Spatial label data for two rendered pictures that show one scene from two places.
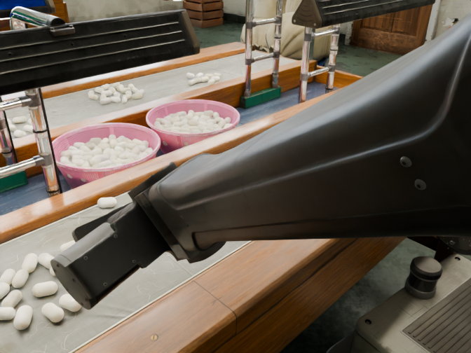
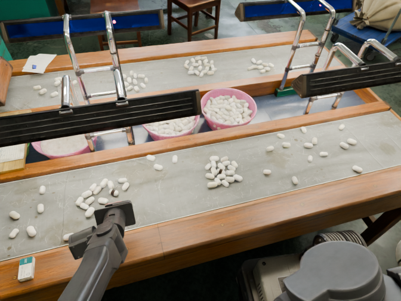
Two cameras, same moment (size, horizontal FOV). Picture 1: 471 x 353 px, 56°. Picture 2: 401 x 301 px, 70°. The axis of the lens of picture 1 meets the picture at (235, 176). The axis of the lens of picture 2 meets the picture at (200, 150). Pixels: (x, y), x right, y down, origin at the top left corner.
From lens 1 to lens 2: 0.51 m
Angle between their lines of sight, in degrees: 28
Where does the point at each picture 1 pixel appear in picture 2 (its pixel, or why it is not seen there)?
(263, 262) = (193, 232)
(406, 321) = (284, 274)
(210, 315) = (153, 249)
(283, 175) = not seen: outside the picture
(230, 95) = (268, 86)
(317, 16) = (302, 91)
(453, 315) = not seen: hidden behind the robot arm
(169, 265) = (157, 209)
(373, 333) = (262, 271)
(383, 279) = not seen: hidden behind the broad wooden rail
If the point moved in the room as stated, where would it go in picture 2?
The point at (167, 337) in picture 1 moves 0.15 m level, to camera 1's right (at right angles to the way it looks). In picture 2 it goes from (131, 251) to (172, 277)
